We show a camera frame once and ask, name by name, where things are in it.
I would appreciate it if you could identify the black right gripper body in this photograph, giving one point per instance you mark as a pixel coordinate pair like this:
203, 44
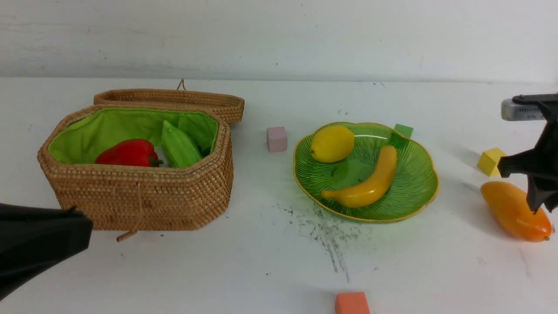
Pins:
540, 161

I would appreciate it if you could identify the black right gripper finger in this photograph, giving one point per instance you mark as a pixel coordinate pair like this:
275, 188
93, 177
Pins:
539, 190

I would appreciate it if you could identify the orange plastic mango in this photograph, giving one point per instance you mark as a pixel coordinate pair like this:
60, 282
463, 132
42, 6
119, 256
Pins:
509, 207

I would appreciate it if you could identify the yellow plastic banana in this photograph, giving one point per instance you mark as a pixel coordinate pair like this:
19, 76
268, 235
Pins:
371, 189

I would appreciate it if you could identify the yellow plastic lemon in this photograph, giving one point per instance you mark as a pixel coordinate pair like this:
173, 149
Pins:
332, 144

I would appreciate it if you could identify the green plastic bitter gourd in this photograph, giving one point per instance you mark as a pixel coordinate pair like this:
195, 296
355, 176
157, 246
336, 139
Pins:
178, 147

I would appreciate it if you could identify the red plastic bell pepper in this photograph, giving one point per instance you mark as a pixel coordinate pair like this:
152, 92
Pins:
133, 152

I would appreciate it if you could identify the white plastic radish with leaves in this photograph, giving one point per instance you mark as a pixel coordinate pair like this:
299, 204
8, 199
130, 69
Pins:
163, 162

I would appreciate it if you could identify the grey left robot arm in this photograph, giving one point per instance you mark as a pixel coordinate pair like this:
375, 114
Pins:
33, 240

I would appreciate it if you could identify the yellow foam cube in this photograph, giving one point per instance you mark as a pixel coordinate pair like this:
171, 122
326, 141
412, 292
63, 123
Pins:
489, 160

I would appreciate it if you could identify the green leaf-shaped glass plate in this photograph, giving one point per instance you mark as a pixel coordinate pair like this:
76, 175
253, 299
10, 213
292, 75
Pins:
415, 184

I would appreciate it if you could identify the green foam cube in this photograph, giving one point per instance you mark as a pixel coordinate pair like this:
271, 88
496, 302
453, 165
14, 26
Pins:
403, 131

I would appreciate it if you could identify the orange foam cube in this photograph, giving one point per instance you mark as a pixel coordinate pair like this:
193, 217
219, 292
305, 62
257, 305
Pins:
352, 303

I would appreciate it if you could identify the pink foam cube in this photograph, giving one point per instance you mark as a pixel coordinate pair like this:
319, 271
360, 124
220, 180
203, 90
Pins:
277, 139

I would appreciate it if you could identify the woven rattan basket lid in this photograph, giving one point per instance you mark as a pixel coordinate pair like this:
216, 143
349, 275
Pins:
229, 108

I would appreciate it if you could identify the woven rattan basket green lining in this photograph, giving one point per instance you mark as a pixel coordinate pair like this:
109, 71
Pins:
130, 198

